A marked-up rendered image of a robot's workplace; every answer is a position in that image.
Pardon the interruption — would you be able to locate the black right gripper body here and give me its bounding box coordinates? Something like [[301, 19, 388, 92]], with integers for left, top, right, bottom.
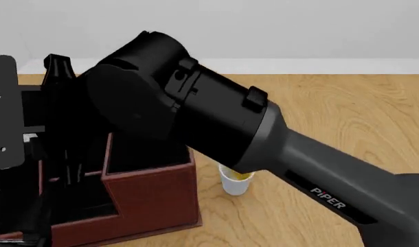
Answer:
[[41, 53, 89, 131]]

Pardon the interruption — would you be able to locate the red-brown desk caddy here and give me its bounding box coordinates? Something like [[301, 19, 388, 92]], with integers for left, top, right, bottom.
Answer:
[[0, 131, 203, 247]]

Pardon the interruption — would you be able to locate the flat plate on black stalk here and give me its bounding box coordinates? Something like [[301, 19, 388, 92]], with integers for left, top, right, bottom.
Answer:
[[0, 54, 46, 171]]

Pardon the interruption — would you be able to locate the white cup with yellow liquid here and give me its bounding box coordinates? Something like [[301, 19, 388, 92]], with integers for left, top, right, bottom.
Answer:
[[218, 164, 256, 197]]

